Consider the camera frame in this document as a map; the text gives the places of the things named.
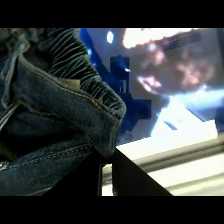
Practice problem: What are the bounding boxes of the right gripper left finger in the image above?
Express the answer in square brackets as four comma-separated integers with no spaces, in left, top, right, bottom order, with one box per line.
[44,152,103,197]

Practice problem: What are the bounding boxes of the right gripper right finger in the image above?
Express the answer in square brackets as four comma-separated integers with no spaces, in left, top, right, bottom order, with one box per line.
[111,147,173,197]

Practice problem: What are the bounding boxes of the blue jeans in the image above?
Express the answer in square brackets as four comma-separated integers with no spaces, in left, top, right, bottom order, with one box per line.
[0,27,127,197]

